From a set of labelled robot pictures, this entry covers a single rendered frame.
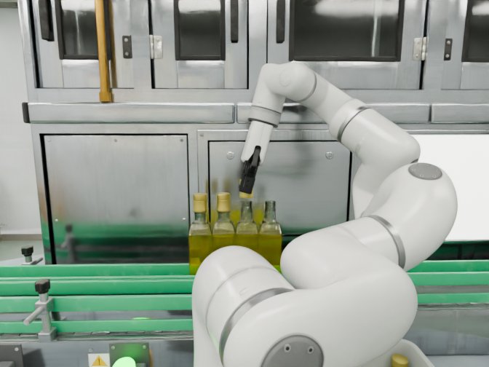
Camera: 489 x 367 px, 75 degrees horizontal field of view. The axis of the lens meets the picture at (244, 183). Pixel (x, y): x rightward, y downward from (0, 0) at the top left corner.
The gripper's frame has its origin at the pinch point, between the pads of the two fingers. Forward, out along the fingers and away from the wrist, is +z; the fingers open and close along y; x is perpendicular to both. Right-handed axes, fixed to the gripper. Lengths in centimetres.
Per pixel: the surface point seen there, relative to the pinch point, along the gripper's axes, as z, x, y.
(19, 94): 8, -254, -315
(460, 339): 24, 62, 7
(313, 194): -0.2, 20.6, -12.2
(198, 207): 8.3, -10.0, 1.8
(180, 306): 27.5, -8.0, 13.5
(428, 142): -23, 48, -11
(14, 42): -47, -268, -315
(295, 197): 2.1, 16.0, -12.3
